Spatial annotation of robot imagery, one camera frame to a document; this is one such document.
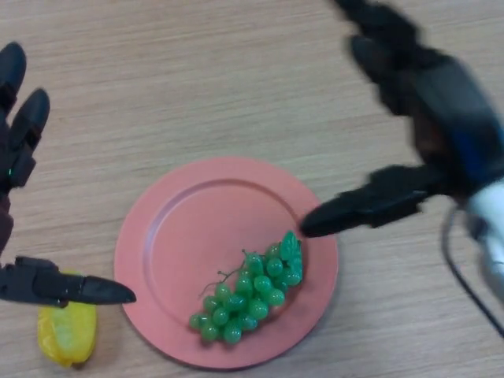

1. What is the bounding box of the yellow starfruit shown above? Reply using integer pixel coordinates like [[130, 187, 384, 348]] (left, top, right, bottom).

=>
[[37, 269, 98, 369]]

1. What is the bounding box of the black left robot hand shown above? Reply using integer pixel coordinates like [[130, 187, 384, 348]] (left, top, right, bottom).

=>
[[0, 42, 138, 308]]

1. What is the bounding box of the pink round plate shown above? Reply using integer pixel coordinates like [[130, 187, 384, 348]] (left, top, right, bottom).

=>
[[113, 156, 339, 372]]

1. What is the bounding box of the green grapes bunch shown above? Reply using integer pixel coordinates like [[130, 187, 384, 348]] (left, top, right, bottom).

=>
[[188, 230, 304, 344]]

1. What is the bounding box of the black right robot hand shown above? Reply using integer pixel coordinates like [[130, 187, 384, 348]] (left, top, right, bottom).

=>
[[299, 0, 504, 239]]

